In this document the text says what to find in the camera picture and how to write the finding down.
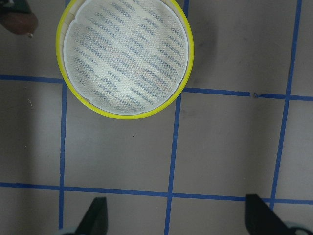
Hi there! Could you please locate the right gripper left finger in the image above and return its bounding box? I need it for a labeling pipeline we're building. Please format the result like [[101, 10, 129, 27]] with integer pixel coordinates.
[[74, 197, 108, 235]]

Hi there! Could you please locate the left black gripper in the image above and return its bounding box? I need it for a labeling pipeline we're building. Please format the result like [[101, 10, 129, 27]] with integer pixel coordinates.
[[0, 0, 32, 14]]

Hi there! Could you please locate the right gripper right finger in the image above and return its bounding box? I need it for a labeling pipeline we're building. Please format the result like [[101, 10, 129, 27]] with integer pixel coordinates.
[[245, 194, 292, 235]]

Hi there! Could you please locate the brown bun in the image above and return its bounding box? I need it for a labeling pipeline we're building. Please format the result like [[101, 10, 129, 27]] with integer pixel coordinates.
[[0, 12, 39, 35]]

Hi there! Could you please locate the yellow steamer basket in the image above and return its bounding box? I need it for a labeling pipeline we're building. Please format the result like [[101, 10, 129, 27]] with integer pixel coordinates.
[[56, 0, 194, 119]]

